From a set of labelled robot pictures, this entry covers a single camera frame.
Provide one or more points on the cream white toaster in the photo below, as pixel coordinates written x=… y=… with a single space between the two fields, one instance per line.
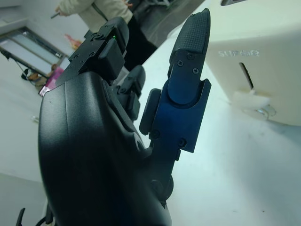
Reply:
x=263 y=28

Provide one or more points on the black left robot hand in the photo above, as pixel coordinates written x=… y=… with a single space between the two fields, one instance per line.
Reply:
x=94 y=153

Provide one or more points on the pink box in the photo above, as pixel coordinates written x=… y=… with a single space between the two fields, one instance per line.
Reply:
x=53 y=78

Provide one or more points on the person in cream jacket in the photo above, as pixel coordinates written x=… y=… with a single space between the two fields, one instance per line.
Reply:
x=105 y=9

